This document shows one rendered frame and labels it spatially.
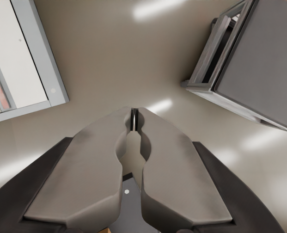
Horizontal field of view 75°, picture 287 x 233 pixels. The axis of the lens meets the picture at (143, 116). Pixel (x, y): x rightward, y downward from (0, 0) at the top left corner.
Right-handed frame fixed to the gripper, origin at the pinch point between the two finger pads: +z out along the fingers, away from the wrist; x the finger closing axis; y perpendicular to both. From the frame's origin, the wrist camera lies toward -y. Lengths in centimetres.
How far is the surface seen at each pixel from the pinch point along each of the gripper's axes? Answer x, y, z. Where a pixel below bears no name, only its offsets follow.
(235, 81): 32, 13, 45
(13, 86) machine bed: -47, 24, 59
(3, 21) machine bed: -50, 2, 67
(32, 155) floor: -46, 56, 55
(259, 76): 40, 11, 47
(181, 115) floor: 24, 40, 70
